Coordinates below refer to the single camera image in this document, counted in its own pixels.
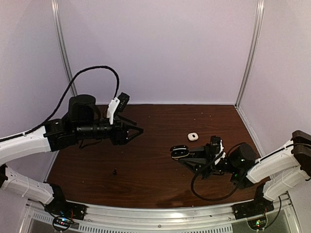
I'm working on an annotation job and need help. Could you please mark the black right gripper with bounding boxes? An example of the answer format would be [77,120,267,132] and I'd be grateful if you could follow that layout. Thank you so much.
[179,143,238,180]

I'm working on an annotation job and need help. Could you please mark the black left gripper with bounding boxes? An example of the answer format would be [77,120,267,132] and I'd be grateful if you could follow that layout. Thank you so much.
[74,112,143,145]

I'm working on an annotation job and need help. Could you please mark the black round cap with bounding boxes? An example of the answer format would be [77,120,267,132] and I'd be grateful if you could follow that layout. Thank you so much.
[170,145,190,160]

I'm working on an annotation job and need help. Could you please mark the white earbud charging case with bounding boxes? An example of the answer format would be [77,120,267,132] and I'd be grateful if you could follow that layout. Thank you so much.
[188,133,199,141]

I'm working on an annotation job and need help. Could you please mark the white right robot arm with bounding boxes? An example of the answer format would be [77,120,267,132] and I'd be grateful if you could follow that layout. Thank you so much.
[170,130,311,215]

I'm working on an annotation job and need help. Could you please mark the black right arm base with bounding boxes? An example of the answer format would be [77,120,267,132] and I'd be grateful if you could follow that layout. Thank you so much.
[232,183,274,231]

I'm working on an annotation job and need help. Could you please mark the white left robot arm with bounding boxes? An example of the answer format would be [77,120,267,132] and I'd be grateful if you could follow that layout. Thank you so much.
[0,93,143,216]

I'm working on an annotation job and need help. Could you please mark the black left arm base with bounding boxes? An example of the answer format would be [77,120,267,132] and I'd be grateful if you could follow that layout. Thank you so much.
[43,184,86,233]

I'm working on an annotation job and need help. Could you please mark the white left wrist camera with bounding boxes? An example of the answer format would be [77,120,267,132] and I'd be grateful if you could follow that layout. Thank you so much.
[106,92,130,125]

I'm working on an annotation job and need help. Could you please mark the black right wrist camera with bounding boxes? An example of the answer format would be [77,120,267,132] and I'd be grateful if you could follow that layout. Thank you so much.
[209,136,225,166]

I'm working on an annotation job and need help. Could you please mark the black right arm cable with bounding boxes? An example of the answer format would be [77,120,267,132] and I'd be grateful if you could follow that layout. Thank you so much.
[190,169,240,201]

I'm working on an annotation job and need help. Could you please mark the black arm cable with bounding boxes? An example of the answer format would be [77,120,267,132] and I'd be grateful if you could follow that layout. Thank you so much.
[24,66,121,135]
[190,169,240,201]

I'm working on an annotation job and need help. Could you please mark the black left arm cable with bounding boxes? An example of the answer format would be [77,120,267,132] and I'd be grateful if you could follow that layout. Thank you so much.
[24,66,121,135]

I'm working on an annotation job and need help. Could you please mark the aluminium front table rail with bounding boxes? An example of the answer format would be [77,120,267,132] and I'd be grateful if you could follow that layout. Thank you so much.
[17,194,302,233]

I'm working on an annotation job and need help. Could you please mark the left aluminium corner post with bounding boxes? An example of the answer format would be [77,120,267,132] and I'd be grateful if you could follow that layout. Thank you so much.
[51,0,73,83]

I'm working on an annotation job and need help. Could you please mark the aluminium corner post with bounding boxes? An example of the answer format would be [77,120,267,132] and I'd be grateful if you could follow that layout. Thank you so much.
[51,0,73,83]
[235,0,265,109]

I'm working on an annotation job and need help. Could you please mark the right aluminium corner post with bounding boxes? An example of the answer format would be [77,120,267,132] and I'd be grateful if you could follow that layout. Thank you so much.
[235,0,265,109]

